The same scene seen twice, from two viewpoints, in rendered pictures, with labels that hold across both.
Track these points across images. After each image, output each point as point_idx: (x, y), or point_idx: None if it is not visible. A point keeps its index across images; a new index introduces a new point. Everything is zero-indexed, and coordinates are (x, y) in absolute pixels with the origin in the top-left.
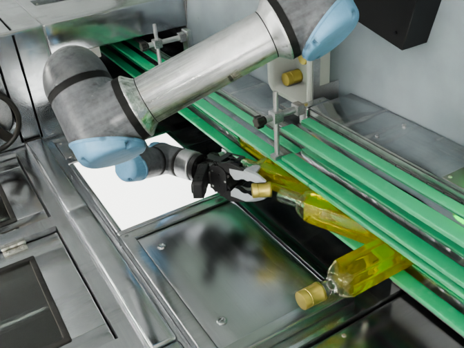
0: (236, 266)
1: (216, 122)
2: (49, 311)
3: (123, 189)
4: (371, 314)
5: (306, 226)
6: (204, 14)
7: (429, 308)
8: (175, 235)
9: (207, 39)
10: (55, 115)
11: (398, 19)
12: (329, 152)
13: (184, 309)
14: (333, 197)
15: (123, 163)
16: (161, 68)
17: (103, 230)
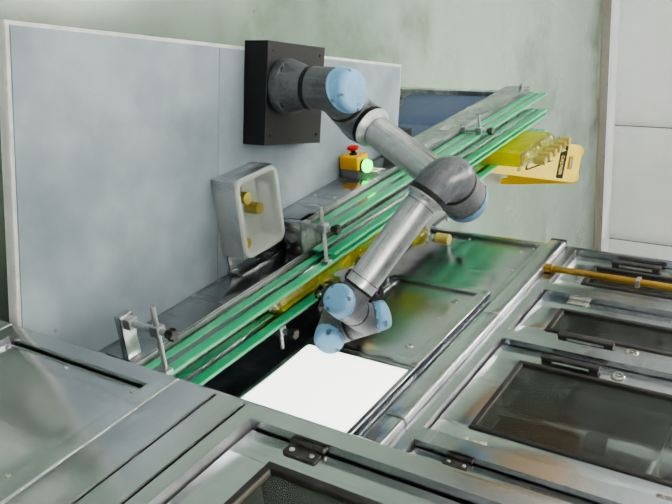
0: (403, 312)
1: (232, 344)
2: (510, 384)
3: (347, 397)
4: None
5: None
6: (71, 312)
7: None
8: (390, 345)
9: (402, 134)
10: None
11: (315, 125)
12: (356, 210)
13: (461, 312)
14: (363, 237)
15: (385, 308)
16: (428, 150)
17: (414, 382)
